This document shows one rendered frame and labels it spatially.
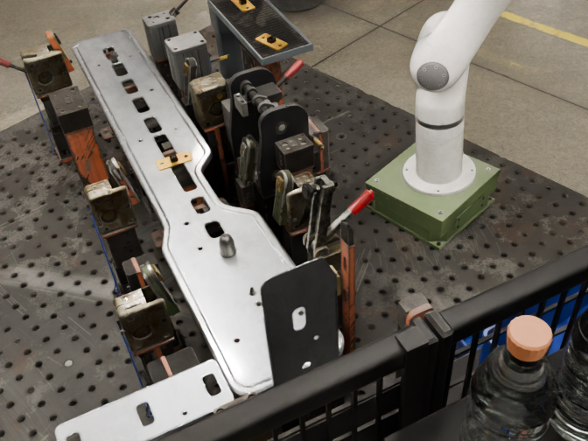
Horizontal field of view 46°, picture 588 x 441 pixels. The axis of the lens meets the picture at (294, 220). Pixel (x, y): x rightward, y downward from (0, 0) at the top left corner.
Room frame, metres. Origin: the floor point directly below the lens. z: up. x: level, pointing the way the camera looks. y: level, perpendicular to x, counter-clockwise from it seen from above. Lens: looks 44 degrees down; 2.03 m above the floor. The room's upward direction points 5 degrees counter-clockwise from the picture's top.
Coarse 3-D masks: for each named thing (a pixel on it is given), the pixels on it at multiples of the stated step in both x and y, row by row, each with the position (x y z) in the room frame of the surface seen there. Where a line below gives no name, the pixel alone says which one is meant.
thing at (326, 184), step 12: (324, 180) 0.94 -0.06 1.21; (312, 192) 0.92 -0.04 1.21; (324, 192) 0.92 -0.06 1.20; (312, 204) 0.95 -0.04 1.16; (324, 204) 0.92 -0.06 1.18; (312, 216) 0.94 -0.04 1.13; (324, 216) 0.92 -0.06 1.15; (312, 228) 0.94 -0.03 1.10; (324, 228) 0.92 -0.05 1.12; (312, 240) 0.94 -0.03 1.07; (324, 240) 0.92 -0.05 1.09
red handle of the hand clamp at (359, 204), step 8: (368, 192) 0.97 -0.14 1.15; (360, 200) 0.97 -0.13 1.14; (368, 200) 0.97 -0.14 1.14; (352, 208) 0.96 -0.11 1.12; (360, 208) 0.96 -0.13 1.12; (344, 216) 0.96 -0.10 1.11; (352, 216) 0.96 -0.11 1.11; (336, 224) 0.95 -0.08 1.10; (328, 232) 0.94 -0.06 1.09; (336, 232) 0.94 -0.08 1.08
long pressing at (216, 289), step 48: (96, 48) 1.88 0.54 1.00; (96, 96) 1.63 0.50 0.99; (144, 96) 1.60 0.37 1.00; (144, 144) 1.38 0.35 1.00; (192, 144) 1.37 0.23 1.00; (192, 192) 1.19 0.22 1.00; (192, 240) 1.04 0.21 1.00; (240, 240) 1.03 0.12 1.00; (192, 288) 0.91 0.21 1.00; (240, 288) 0.90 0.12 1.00; (240, 336) 0.78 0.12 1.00; (240, 384) 0.68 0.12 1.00
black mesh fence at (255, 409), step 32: (576, 256) 0.42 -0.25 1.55; (512, 288) 0.39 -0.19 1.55; (544, 288) 0.39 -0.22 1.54; (416, 320) 0.36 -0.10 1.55; (448, 320) 0.36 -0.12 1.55; (480, 320) 0.36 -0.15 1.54; (352, 352) 0.34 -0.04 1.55; (384, 352) 0.34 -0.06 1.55; (448, 352) 0.35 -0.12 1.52; (288, 384) 0.31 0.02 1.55; (320, 384) 0.31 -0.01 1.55; (352, 384) 0.32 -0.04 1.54; (384, 384) 0.35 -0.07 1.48; (448, 384) 0.36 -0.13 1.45; (224, 416) 0.29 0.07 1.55; (256, 416) 0.29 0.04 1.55; (288, 416) 0.29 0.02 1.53; (320, 416) 0.32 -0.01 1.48; (352, 416) 0.33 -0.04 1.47; (384, 416) 0.34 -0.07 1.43
